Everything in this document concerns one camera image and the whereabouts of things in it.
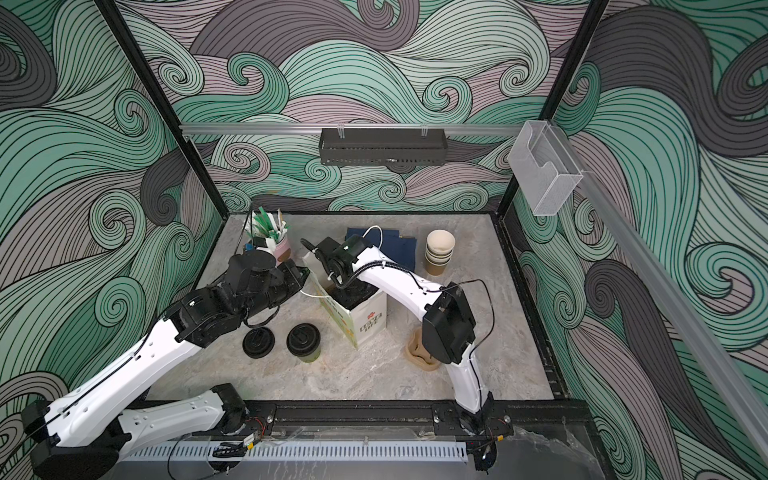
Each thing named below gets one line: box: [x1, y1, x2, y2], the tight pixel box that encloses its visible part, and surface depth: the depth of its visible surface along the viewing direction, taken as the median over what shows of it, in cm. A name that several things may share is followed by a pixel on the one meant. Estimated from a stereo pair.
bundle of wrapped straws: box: [243, 206, 291, 244], surface depth 94 cm
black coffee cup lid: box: [242, 327, 275, 359], surface depth 85 cm
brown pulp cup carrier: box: [405, 327, 440, 371], surface depth 80 cm
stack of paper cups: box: [425, 229, 456, 276], surface depth 94 cm
